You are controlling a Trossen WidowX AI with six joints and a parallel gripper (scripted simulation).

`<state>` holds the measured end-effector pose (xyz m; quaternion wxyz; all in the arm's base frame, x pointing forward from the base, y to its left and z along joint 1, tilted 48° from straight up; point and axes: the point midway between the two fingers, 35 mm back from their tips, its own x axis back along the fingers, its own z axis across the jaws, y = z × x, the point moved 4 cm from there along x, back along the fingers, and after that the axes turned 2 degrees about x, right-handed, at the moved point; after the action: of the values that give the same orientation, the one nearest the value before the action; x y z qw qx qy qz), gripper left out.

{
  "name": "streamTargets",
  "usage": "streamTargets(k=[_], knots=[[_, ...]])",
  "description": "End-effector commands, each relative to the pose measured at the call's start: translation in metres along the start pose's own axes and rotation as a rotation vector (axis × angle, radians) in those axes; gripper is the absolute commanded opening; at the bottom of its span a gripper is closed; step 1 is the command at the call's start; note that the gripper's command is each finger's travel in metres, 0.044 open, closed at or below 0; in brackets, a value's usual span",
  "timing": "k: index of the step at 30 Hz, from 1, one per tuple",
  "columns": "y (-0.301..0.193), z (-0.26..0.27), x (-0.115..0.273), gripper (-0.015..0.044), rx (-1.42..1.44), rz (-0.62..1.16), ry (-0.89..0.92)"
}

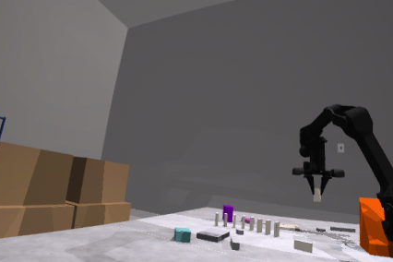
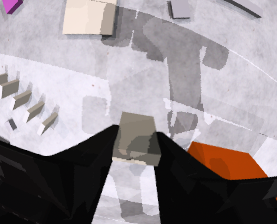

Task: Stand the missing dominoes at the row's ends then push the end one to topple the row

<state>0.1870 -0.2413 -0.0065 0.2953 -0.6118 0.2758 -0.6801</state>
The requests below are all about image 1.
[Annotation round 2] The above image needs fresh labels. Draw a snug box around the teal block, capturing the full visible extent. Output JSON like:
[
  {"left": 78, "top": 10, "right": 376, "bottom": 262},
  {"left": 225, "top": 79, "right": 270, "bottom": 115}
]
[{"left": 174, "top": 227, "right": 191, "bottom": 243}]

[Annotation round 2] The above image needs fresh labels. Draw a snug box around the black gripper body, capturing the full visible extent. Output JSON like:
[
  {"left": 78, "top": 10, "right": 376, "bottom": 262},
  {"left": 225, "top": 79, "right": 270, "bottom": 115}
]
[{"left": 292, "top": 154, "right": 345, "bottom": 178}]

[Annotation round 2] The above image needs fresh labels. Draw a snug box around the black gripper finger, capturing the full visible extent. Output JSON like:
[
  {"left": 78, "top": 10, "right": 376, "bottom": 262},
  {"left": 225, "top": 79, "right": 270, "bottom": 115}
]
[
  {"left": 320, "top": 176, "right": 332, "bottom": 196},
  {"left": 304, "top": 176, "right": 315, "bottom": 194}
]

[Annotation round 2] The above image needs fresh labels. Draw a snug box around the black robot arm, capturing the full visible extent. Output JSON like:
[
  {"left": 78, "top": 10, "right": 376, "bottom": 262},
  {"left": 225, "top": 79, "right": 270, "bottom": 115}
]
[{"left": 299, "top": 104, "right": 393, "bottom": 241}]

